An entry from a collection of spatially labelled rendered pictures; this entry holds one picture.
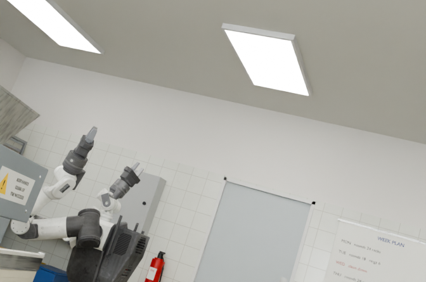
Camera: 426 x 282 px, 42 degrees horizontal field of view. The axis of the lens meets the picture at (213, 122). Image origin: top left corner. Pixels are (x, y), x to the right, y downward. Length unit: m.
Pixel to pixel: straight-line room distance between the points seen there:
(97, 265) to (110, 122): 4.83
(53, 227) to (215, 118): 4.51
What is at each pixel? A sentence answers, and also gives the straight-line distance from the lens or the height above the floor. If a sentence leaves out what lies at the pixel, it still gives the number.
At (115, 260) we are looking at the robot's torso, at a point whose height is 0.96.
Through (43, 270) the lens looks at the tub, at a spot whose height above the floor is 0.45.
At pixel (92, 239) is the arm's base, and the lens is 2.44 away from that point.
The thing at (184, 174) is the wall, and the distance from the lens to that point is 6.69.
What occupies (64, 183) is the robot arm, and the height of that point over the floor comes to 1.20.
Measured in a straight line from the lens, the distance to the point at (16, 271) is 2.21.
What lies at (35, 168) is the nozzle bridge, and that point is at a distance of 1.59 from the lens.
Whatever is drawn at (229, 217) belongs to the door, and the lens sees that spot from 6.45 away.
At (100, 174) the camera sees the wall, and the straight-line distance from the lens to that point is 7.14.
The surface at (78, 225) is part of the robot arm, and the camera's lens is 2.47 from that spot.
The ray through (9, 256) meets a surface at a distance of 2.14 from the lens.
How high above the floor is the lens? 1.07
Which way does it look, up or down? 14 degrees up
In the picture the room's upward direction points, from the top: 19 degrees clockwise
